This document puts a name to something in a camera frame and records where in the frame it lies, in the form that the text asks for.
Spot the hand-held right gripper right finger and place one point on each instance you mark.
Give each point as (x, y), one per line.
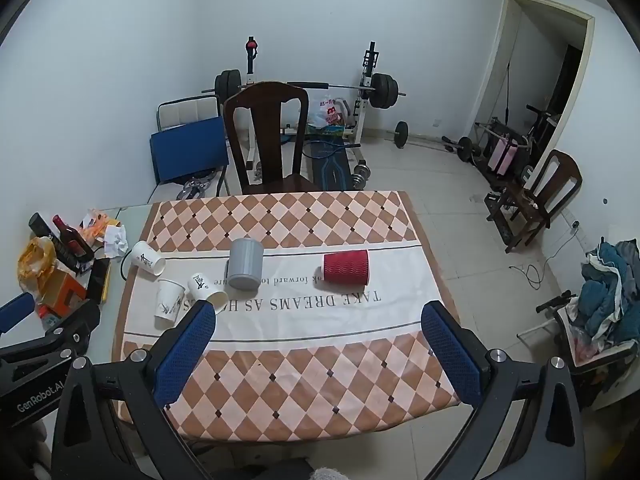
(450, 355)

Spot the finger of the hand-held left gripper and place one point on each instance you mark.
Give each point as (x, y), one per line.
(75, 322)
(15, 311)

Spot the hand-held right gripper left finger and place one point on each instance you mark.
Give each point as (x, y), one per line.
(186, 352)

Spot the white paper cup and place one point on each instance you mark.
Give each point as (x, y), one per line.
(207, 290)
(169, 304)
(147, 258)

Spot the grey cup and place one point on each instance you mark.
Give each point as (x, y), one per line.
(245, 270)

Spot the red ribbed paper cup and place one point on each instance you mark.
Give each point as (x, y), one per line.
(346, 266)

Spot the orange cardboard box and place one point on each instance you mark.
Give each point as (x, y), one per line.
(62, 292)

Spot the black and yellow book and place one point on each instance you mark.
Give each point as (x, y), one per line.
(99, 280)

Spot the yellow plastic bag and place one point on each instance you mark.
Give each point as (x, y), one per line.
(34, 260)

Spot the black bottle box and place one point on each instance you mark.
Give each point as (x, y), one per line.
(50, 242)

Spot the dark wine bottle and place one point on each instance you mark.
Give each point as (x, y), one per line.
(72, 240)

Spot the crumpled white tissue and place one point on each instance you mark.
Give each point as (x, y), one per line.
(116, 240)

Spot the orange snack packets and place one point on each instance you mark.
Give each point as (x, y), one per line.
(95, 225)

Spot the checkered tablecloth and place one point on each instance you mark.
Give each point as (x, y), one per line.
(310, 375)

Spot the black clothes rack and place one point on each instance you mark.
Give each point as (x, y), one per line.
(590, 360)

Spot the chrome weight plates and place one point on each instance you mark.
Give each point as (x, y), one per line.
(195, 187)

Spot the pile of clothes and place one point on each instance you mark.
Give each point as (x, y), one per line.
(610, 290)

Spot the dark wooden chair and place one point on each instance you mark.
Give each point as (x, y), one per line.
(267, 130)
(542, 200)

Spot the blue folder board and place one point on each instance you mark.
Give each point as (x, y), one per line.
(187, 152)

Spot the chrome dumbbell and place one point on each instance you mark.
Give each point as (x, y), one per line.
(361, 175)

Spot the pink bag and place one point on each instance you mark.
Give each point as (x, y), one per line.
(501, 156)

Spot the small floor barbell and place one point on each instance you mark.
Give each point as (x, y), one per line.
(401, 135)

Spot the white padded chair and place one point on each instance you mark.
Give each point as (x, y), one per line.
(187, 110)

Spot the printed plastic bag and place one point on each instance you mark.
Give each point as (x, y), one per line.
(330, 112)

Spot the barbell with black plates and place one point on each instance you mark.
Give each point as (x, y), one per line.
(382, 91)

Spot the white weight rack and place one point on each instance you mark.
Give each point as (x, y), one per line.
(367, 85)

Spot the white door frame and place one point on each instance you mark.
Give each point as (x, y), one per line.
(500, 35)

